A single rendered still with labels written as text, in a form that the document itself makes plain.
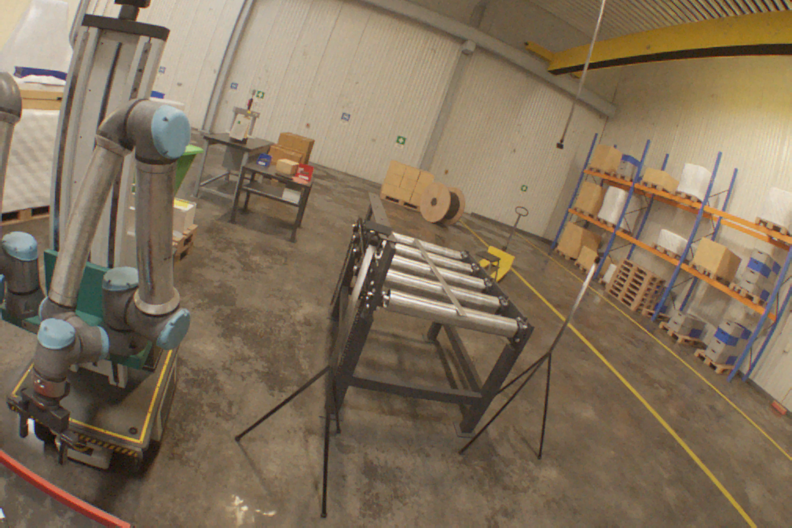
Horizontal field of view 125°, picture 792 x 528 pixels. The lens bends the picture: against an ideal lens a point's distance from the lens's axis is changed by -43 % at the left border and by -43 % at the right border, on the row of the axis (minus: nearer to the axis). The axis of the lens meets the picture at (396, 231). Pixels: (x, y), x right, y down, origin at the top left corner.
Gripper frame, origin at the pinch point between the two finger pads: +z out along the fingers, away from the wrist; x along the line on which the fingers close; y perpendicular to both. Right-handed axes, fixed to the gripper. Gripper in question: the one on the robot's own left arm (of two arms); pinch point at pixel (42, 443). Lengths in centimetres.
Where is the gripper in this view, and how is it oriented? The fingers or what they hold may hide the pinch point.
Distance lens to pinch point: 111.6
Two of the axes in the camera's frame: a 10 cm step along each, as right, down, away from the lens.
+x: 8.9, 3.9, 2.3
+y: 2.9, -0.9, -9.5
